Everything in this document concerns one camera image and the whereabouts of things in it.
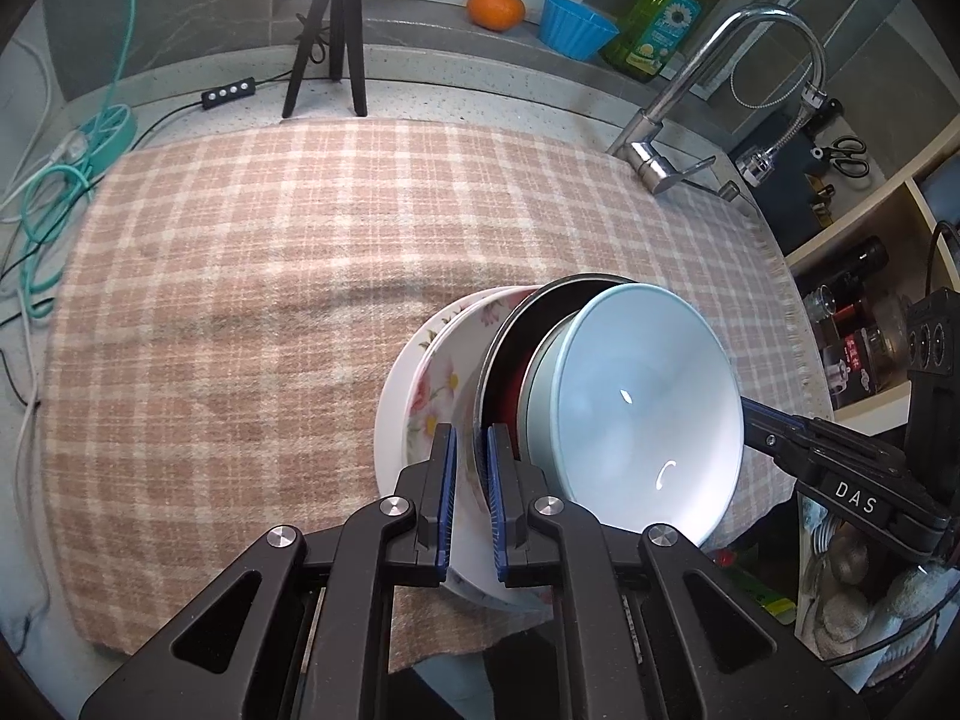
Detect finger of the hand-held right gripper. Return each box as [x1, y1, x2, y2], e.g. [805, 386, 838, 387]
[739, 396, 826, 481]

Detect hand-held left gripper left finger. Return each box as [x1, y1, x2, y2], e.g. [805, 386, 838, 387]
[79, 424, 458, 720]

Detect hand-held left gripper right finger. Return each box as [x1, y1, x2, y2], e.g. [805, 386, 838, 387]
[486, 424, 871, 720]

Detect large floral plate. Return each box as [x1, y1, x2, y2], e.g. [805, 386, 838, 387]
[373, 285, 556, 612]

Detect red steel bowl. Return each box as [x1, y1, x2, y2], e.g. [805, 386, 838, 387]
[484, 292, 601, 481]

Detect small floral plate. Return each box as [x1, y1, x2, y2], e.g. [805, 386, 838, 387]
[405, 286, 541, 511]

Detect white ceramic bowl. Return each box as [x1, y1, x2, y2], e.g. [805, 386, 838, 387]
[525, 283, 745, 550]

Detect large steel bowl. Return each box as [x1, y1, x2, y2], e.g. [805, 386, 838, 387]
[471, 272, 646, 511]

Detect person's right hand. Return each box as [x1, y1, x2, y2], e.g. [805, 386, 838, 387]
[799, 517, 946, 665]

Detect black red printed box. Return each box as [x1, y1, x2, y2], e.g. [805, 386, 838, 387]
[821, 330, 882, 410]

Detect dark bottle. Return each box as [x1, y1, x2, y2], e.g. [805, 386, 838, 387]
[802, 236, 890, 293]

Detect flexible faucet sprayer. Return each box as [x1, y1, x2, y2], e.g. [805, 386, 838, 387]
[731, 82, 826, 188]

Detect dark blue knife block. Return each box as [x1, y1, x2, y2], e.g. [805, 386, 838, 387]
[772, 101, 878, 237]

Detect black scissors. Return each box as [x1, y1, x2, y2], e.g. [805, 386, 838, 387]
[811, 133, 871, 179]

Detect plaid cloth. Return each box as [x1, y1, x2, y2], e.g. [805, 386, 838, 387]
[37, 118, 833, 676]

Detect chrome faucet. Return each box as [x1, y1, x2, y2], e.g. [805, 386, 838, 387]
[606, 4, 827, 196]

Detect green dish soap bottle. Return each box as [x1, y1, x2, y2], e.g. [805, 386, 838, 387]
[600, 0, 719, 85]

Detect blue fluted cup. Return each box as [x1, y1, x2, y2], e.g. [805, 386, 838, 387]
[538, 0, 620, 61]

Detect black inline remote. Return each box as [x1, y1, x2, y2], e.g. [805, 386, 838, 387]
[201, 77, 256, 110]

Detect orange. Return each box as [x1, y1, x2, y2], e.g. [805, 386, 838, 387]
[466, 0, 526, 32]

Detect black tripod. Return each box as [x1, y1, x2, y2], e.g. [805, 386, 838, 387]
[281, 0, 370, 119]

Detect teal extension cord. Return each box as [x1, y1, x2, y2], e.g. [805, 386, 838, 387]
[0, 0, 137, 316]

